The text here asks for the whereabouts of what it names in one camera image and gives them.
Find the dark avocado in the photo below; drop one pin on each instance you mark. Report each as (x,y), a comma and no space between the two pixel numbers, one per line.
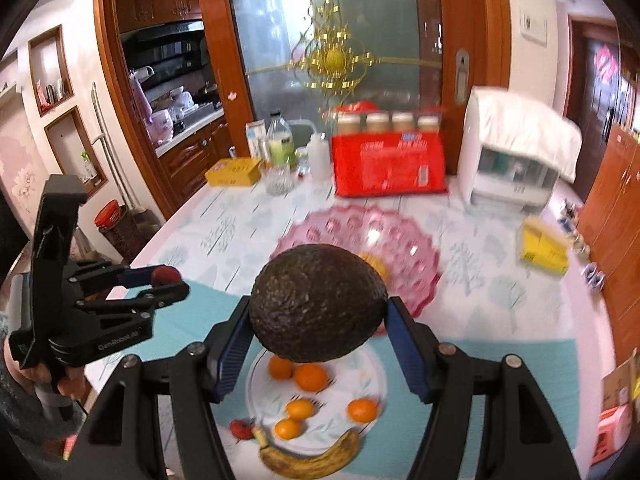
(317,302)

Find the white squeeze bottle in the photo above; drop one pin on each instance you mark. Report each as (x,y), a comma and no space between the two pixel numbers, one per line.
(319,157)

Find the red bucket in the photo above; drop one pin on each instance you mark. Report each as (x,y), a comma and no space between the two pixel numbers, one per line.
(110,215)

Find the wooden kitchen cabinet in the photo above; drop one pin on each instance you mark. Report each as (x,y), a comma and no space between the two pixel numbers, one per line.
(190,155)

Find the glass jar with beige lid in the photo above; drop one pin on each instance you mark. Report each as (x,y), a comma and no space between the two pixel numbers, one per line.
(427,123)
(350,124)
(402,122)
(378,123)

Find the white wall switch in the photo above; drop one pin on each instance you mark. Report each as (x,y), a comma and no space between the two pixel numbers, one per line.
(534,25)

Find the clear drinking glass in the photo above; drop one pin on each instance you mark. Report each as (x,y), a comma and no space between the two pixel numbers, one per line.
(278,182)

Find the flat yellow box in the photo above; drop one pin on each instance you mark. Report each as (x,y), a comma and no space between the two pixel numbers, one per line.
(232,172)

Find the red plastic package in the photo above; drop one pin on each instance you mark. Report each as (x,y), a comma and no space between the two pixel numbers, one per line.
(387,165)

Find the dark woven basket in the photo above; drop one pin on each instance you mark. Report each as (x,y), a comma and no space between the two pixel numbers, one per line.
(130,237)

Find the person's left forearm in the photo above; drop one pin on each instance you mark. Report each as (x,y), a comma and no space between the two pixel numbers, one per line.
(20,410)

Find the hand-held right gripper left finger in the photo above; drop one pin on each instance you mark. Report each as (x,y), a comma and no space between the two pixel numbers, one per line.
(230,355)

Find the white round plate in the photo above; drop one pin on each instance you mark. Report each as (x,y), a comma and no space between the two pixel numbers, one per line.
(350,380)

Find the white cloth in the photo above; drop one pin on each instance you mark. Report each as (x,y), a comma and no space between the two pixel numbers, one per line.
(520,125)

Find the pink glass fruit bowl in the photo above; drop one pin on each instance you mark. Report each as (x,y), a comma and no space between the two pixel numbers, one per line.
(325,225)

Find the wooden side cabinet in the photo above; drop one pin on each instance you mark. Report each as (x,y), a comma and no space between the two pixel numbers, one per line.
(607,240)

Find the glass door with gold ornament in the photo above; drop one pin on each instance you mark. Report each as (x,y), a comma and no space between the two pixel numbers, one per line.
(345,35)

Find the tree-print tablecloth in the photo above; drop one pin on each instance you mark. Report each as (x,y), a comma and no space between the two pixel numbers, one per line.
(225,230)

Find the person's left hand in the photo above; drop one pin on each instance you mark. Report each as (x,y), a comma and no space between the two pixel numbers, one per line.
(32,375)

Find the small clear jar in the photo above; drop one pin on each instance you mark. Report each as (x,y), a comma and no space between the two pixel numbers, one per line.
(301,157)

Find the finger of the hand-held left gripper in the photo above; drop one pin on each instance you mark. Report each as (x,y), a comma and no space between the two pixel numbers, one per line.
(165,295)
(132,275)

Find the cardboard box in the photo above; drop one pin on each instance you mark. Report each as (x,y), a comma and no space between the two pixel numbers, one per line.
(617,385)

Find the white countertop appliance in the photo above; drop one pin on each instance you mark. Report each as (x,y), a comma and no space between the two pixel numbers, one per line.
(500,180)

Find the pink plastic stool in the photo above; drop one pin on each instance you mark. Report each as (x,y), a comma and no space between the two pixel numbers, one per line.
(612,435)

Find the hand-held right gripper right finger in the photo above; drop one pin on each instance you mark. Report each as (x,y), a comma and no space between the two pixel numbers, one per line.
(407,355)

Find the teal placemat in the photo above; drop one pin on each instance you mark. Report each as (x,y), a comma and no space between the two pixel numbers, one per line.
(540,385)

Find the small red fruit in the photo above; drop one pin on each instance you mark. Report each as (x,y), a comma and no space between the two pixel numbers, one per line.
(167,275)
(240,430)

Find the spotted yellow banana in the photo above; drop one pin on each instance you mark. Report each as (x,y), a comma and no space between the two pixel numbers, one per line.
(310,457)

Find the clear bottle with green label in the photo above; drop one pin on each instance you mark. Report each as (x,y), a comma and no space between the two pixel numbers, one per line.
(280,145)

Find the yellow tissue box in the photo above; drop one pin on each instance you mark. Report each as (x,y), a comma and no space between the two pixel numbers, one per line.
(545,247)

